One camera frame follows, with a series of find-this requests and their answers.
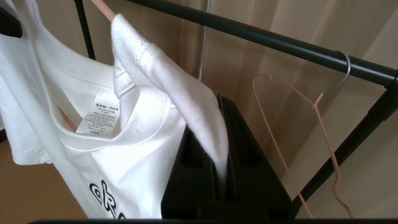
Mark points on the black clothes rack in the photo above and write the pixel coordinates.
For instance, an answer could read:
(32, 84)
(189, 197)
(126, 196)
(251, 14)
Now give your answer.
(280, 40)

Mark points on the pink clothes hanger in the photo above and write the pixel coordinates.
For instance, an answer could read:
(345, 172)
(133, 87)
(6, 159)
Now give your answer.
(104, 9)
(317, 104)

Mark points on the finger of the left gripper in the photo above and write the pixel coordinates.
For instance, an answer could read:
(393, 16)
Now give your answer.
(9, 23)

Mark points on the white garment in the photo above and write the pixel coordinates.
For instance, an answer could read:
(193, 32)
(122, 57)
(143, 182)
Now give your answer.
(124, 155)

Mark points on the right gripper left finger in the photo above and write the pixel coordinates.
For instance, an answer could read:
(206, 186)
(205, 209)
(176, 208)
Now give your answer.
(189, 186)

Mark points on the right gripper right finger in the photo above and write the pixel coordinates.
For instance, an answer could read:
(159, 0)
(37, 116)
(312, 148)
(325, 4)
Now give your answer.
(255, 180)

